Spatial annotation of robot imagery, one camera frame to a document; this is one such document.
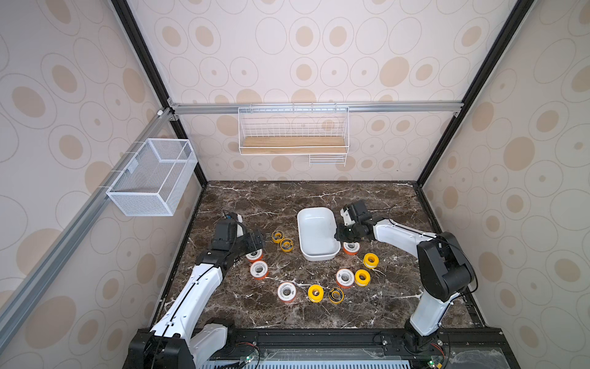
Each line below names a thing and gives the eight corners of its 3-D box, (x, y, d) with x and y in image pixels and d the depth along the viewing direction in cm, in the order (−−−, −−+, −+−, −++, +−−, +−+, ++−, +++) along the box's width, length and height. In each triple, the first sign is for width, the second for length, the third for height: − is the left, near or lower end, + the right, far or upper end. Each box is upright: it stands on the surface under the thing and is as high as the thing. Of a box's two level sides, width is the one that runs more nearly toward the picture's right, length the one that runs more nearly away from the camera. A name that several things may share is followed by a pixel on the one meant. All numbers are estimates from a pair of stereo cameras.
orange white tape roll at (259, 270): (249, 280, 89) (248, 277, 87) (251, 263, 94) (250, 260, 92) (267, 280, 89) (267, 277, 87) (269, 263, 94) (268, 260, 92)
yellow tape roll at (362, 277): (355, 286, 88) (356, 284, 86) (353, 271, 92) (354, 269, 90) (370, 286, 88) (372, 284, 86) (367, 271, 92) (369, 269, 90)
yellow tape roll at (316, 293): (307, 302, 84) (307, 300, 82) (307, 286, 88) (307, 284, 86) (324, 302, 84) (325, 300, 82) (323, 286, 88) (324, 284, 86)
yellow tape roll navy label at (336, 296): (328, 304, 84) (329, 302, 82) (327, 289, 87) (328, 287, 85) (344, 304, 84) (345, 302, 82) (342, 289, 87) (343, 287, 85)
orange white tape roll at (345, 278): (336, 288, 87) (337, 286, 85) (335, 271, 92) (335, 268, 90) (354, 288, 87) (355, 286, 85) (352, 271, 92) (353, 268, 90)
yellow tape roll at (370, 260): (363, 268, 92) (365, 266, 90) (361, 256, 96) (362, 253, 94) (378, 268, 92) (379, 266, 90) (375, 256, 96) (376, 253, 94)
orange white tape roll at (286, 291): (276, 302, 84) (276, 300, 82) (278, 284, 88) (277, 281, 87) (296, 302, 84) (295, 300, 82) (296, 284, 88) (296, 281, 87)
